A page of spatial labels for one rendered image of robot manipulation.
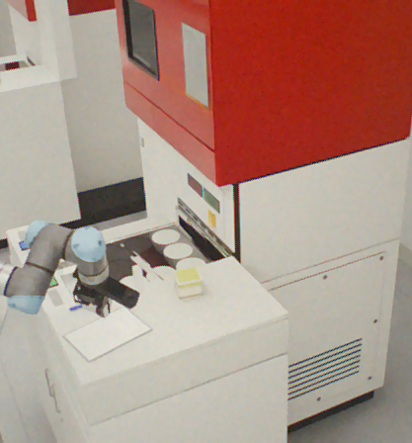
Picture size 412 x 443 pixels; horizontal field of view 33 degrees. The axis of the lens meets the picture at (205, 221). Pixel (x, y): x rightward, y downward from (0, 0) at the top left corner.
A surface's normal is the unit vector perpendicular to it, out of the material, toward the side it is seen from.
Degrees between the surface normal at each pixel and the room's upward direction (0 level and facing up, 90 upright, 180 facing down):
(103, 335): 0
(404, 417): 0
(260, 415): 90
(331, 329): 90
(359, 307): 90
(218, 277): 0
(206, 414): 90
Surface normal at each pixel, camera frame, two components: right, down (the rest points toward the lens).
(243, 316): -0.04, -0.87
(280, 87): 0.44, 0.44
